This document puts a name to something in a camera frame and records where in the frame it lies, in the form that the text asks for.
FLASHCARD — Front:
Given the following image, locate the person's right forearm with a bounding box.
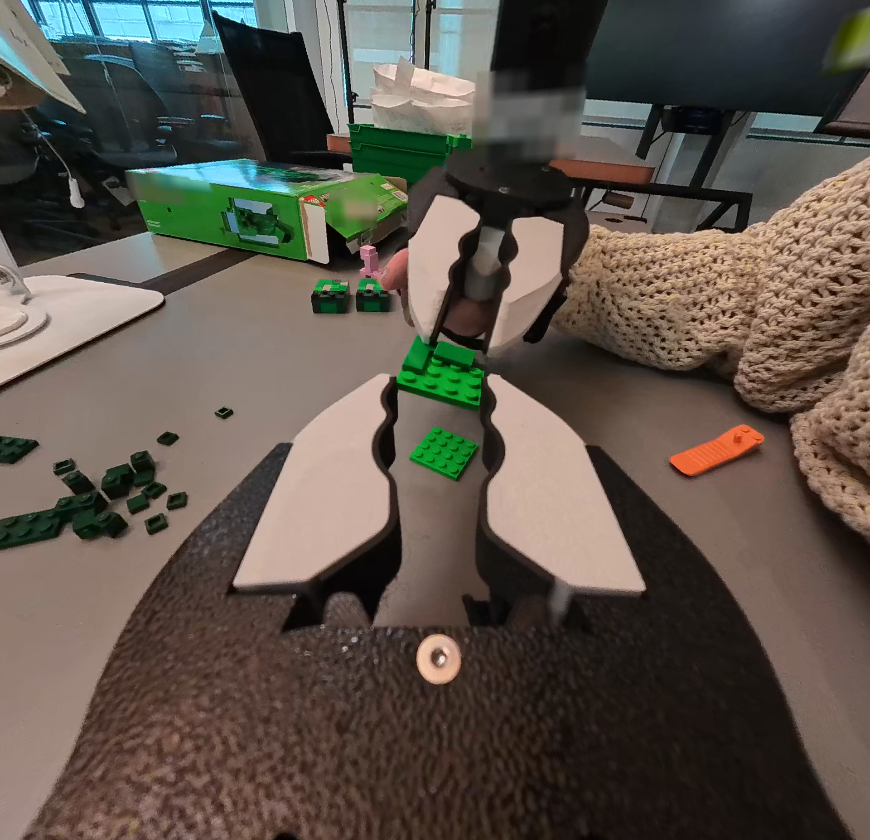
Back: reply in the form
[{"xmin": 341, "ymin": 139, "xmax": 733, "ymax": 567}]
[{"xmin": 552, "ymin": 157, "xmax": 870, "ymax": 416}]

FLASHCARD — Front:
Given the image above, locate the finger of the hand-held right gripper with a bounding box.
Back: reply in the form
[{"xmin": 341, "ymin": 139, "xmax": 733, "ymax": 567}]
[
  {"xmin": 486, "ymin": 213, "xmax": 572, "ymax": 353},
  {"xmin": 406, "ymin": 196, "xmax": 481, "ymax": 345}
]

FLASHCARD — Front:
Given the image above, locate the green plastic bin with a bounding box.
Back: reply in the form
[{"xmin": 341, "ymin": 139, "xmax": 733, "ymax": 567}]
[{"xmin": 347, "ymin": 123, "xmax": 474, "ymax": 190}]

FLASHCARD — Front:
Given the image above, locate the dark screen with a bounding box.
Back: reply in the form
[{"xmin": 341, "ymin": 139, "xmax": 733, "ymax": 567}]
[{"xmin": 585, "ymin": 0, "xmax": 870, "ymax": 119}]

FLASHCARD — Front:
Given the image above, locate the dark green long lego plate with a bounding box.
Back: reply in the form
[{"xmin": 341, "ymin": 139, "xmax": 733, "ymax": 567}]
[{"xmin": 0, "ymin": 509, "xmax": 69, "ymax": 550}]

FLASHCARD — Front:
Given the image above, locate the brown desk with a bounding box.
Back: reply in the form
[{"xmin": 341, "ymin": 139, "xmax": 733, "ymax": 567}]
[{"xmin": 326, "ymin": 132, "xmax": 754, "ymax": 235}]

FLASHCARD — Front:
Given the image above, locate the black office chair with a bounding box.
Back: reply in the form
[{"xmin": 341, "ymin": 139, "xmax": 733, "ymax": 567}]
[{"xmin": 212, "ymin": 11, "xmax": 353, "ymax": 169}]

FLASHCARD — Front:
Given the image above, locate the green lego set box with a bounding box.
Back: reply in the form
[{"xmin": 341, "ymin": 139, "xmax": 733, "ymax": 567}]
[{"xmin": 126, "ymin": 158, "xmax": 410, "ymax": 265}]

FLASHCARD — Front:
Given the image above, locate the orange lego brick separator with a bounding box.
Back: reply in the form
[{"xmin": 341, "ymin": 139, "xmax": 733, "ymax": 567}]
[{"xmin": 669, "ymin": 423, "xmax": 765, "ymax": 478}]

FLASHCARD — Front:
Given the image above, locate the white paper bag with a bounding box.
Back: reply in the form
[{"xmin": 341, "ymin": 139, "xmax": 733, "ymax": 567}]
[{"xmin": 370, "ymin": 60, "xmax": 478, "ymax": 134}]

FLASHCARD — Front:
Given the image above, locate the pile of dark green pieces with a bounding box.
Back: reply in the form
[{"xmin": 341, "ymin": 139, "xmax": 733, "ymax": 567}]
[{"xmin": 0, "ymin": 405, "xmax": 236, "ymax": 550}]

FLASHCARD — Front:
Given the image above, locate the bright green square lego plate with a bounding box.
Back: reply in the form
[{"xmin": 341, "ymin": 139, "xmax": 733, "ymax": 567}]
[
  {"xmin": 408, "ymin": 426, "xmax": 481, "ymax": 481},
  {"xmin": 396, "ymin": 337, "xmax": 487, "ymax": 411}
]

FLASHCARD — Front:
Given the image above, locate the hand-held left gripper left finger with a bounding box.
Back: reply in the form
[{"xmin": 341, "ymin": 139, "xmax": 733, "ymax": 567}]
[{"xmin": 232, "ymin": 372, "xmax": 401, "ymax": 627}]

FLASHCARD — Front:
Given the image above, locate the white book stand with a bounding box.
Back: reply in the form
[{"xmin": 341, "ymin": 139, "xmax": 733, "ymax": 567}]
[{"xmin": 0, "ymin": 232, "xmax": 167, "ymax": 387}]

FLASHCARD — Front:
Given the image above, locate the lego instruction booklet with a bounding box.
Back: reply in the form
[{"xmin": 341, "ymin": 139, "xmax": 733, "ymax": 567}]
[{"xmin": 0, "ymin": 0, "xmax": 87, "ymax": 115}]

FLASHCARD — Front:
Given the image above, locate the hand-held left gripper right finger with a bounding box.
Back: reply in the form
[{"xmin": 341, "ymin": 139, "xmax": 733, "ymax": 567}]
[{"xmin": 476, "ymin": 374, "xmax": 648, "ymax": 627}]

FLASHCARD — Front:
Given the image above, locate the person's right hand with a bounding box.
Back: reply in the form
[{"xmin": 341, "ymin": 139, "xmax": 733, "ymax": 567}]
[{"xmin": 379, "ymin": 247, "xmax": 490, "ymax": 334}]

